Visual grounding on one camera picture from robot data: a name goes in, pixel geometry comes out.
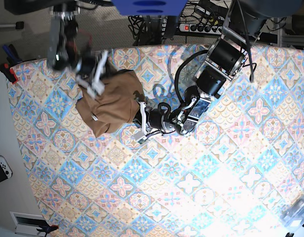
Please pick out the game console with white controller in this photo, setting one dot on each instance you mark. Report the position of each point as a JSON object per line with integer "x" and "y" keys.
{"x": 5, "y": 170}

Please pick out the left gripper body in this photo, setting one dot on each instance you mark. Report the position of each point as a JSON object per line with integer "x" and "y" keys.
{"x": 155, "y": 122}

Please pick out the patterned colourful tablecloth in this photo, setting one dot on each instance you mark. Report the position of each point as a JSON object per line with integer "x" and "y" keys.
{"x": 235, "y": 175}

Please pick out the white power strip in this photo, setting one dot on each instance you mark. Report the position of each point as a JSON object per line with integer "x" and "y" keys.
{"x": 195, "y": 28}

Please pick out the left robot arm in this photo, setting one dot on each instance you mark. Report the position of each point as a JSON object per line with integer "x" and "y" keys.
{"x": 223, "y": 60}

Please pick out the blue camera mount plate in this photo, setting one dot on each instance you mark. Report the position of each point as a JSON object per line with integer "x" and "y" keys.
{"x": 150, "y": 7}

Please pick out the white floor vent box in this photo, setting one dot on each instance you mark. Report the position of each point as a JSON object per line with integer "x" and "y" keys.
{"x": 27, "y": 224}

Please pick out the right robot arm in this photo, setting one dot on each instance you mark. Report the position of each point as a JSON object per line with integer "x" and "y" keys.
{"x": 63, "y": 54}

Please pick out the black clamp lower left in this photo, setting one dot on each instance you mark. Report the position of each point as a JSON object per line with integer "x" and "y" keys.
{"x": 47, "y": 228}

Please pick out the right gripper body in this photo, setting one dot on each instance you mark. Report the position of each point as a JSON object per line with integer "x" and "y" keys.
{"x": 89, "y": 69}

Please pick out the red black clamp upper left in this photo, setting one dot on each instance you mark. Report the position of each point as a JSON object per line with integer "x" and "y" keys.
{"x": 9, "y": 73}

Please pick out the clear plastic box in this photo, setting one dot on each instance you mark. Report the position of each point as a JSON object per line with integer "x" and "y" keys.
{"x": 293, "y": 217}

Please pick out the brown t-shirt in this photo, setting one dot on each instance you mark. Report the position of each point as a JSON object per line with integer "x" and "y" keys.
{"x": 118, "y": 104}

